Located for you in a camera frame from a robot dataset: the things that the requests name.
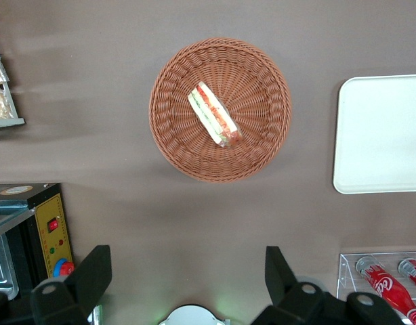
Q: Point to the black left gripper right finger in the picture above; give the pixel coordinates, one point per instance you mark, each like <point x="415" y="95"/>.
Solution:
<point x="289" y="304"/>

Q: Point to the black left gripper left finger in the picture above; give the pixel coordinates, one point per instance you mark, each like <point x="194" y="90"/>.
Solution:
<point x="82" y="287"/>

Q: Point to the triangle sandwich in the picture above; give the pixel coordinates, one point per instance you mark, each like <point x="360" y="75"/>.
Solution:
<point x="211" y="111"/>

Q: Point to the large brown wicker basket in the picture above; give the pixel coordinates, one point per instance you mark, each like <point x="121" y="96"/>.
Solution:
<point x="181" y="152"/>

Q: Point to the cream plastic tray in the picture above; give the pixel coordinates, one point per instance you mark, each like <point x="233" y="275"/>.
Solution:
<point x="380" y="135"/>

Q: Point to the clear acrylic bottle rack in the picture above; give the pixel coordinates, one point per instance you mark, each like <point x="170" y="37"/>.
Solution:
<point x="347" y="271"/>

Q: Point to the black food warmer yellow panel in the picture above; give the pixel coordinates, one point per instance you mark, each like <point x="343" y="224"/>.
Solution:
<point x="55" y="210"/>

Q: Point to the steel warmer pan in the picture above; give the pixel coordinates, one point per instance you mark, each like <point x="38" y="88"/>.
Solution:
<point x="1" y="267"/>

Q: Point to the red cola bottle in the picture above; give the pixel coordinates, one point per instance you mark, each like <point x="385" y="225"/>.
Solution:
<point x="414" y="272"/>
<point x="384" y="287"/>

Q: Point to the grey snack display rack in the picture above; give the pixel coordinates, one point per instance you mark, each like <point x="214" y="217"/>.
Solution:
<point x="8" y="123"/>

